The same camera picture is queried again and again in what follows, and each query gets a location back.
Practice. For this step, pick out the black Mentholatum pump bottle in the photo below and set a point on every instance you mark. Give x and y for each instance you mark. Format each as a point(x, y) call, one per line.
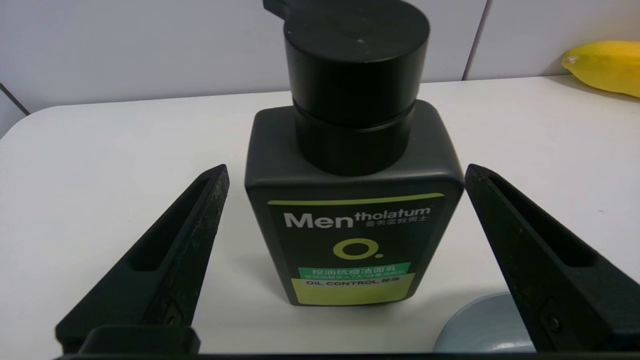
point(350, 165)

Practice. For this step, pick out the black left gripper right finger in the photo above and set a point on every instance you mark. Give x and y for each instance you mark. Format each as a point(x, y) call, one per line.
point(550, 290)

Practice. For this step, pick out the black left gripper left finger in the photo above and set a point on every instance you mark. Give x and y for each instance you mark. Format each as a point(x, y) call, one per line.
point(155, 290)

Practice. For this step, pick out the grey dish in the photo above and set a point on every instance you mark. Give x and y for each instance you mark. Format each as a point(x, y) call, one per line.
point(480, 327)

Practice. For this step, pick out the yellow banana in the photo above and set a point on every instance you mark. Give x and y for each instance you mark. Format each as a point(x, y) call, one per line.
point(607, 67)

